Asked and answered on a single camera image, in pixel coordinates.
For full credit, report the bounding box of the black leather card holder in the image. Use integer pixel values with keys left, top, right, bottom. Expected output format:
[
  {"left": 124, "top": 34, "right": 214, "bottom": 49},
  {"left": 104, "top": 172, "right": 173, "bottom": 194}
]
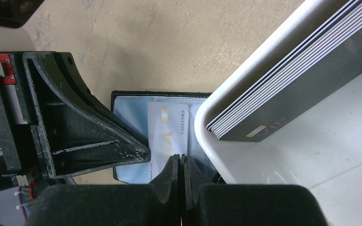
[{"left": 111, "top": 91, "right": 221, "bottom": 184}]

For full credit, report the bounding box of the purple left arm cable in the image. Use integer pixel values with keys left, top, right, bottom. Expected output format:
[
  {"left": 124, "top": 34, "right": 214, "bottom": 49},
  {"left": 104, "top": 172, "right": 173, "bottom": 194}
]
[{"left": 14, "top": 186, "right": 36, "bottom": 222}]

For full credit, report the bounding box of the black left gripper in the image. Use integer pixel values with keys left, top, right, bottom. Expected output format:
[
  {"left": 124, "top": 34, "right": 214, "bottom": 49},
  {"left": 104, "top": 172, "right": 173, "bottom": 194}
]
[{"left": 0, "top": 51, "right": 151, "bottom": 200}]

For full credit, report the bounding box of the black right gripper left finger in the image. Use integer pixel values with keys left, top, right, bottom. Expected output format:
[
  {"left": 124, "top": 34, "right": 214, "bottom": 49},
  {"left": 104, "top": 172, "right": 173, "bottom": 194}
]
[{"left": 25, "top": 155, "right": 181, "bottom": 226}]

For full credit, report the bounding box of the stack of VIP cards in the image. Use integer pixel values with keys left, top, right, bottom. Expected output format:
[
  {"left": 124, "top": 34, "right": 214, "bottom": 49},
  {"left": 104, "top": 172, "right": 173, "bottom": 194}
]
[{"left": 206, "top": 0, "right": 362, "bottom": 142}]

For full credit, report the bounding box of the white VIP card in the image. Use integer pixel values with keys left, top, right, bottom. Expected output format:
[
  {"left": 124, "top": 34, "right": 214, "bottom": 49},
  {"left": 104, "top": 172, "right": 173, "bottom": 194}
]
[{"left": 148, "top": 102, "right": 189, "bottom": 180}]

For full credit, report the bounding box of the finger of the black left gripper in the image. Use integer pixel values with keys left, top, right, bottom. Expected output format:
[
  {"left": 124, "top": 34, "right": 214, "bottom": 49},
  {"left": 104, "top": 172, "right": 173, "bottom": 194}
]
[{"left": 53, "top": 52, "right": 148, "bottom": 146}]

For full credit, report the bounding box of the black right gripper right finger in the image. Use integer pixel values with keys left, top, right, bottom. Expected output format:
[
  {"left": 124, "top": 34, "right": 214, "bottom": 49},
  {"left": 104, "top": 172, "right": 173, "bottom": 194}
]
[{"left": 181, "top": 156, "right": 328, "bottom": 226}]

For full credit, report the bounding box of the white tray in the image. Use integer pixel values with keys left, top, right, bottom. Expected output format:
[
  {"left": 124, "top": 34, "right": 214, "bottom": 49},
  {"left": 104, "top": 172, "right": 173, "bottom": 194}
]
[{"left": 195, "top": 0, "right": 362, "bottom": 226}]

